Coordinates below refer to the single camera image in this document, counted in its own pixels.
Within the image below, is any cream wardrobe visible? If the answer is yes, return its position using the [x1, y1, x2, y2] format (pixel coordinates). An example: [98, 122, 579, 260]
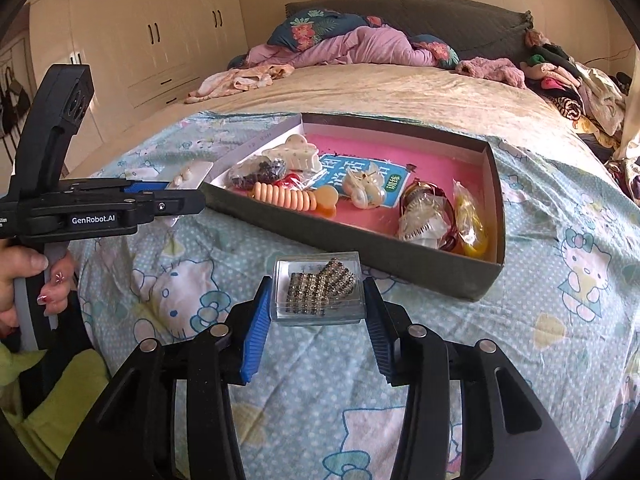
[27, 0, 251, 111]

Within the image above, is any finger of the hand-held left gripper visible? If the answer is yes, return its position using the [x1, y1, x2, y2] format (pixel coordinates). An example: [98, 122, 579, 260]
[135, 191, 207, 228]
[122, 179, 173, 197]

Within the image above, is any person's left hand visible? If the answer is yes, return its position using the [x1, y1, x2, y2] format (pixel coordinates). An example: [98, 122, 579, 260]
[0, 240, 76, 336]

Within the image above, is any pile of clothes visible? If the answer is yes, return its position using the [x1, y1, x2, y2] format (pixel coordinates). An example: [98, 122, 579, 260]
[520, 27, 640, 201]

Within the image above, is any bow earrings card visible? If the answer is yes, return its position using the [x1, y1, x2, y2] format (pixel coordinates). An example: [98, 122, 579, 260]
[165, 161, 215, 191]

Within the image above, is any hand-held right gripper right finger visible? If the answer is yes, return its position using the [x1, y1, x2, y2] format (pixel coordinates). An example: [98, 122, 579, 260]
[362, 276, 583, 480]

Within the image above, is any cartoon cat printed sheet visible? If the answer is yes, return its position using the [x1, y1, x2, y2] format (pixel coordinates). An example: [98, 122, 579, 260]
[65, 110, 640, 480]

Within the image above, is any bagged white hair comb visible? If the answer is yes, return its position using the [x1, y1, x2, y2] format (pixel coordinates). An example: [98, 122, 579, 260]
[397, 199, 453, 250]

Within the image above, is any red ball earrings packet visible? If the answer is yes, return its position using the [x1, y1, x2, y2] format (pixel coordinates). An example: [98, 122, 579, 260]
[272, 170, 321, 193]

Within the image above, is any pearl bow hair accessory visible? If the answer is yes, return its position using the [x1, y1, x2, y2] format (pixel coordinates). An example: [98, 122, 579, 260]
[341, 166, 396, 210]

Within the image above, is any dark grey headboard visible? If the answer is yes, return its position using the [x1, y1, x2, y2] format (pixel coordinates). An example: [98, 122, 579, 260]
[285, 0, 533, 61]

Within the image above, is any beige bed blanket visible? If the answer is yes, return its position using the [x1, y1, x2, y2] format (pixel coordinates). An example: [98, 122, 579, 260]
[185, 62, 621, 181]

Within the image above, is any pink fuzzy garment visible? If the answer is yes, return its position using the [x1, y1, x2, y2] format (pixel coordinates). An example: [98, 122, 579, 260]
[455, 56, 527, 90]

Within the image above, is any pink quilt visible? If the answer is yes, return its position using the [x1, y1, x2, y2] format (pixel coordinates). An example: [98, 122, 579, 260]
[227, 25, 441, 68]

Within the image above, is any pink booklet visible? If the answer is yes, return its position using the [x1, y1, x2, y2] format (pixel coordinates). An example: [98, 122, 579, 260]
[295, 132, 488, 256]

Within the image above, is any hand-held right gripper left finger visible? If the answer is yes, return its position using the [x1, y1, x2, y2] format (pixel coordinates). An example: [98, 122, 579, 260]
[55, 275, 275, 480]

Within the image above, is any shallow grey cardboard box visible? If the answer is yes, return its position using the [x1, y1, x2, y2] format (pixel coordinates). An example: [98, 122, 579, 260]
[200, 112, 506, 302]

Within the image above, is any dark floral pillow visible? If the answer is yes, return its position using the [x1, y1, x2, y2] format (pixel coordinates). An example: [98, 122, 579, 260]
[266, 8, 461, 68]

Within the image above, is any yellow bangle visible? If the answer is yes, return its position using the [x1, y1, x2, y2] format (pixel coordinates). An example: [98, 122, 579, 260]
[452, 179, 491, 260]

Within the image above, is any yellow green garment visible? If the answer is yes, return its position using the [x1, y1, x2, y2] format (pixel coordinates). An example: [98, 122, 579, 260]
[0, 345, 111, 480]

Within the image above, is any cream hair claw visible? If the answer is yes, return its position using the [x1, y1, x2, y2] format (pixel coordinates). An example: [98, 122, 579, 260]
[262, 133, 322, 175]

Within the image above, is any clear box of rhinestone clips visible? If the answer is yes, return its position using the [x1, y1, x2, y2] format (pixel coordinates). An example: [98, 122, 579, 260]
[270, 251, 368, 327]

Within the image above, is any peach patterned garment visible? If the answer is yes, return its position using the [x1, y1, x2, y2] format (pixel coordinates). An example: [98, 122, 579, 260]
[185, 64, 296, 105]

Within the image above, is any dark beaded jewelry bag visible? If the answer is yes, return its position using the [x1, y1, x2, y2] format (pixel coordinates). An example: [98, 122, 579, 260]
[227, 155, 288, 191]

